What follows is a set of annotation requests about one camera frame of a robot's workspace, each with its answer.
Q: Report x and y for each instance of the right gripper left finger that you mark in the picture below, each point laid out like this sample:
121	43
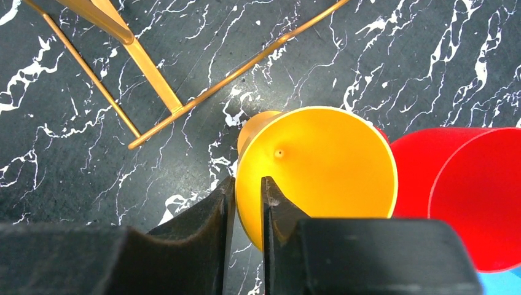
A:
189	254

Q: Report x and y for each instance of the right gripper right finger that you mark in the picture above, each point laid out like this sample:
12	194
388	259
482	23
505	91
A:
305	255

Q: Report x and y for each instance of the yellow wine glass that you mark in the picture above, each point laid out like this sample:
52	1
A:
329	162

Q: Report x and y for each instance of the red wine glass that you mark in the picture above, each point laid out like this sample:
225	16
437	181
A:
468	177

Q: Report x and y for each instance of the blue flat sheet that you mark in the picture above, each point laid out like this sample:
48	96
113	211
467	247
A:
501	283

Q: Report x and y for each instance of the gold wire wine glass rack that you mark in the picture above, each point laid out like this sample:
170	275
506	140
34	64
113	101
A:
104	15

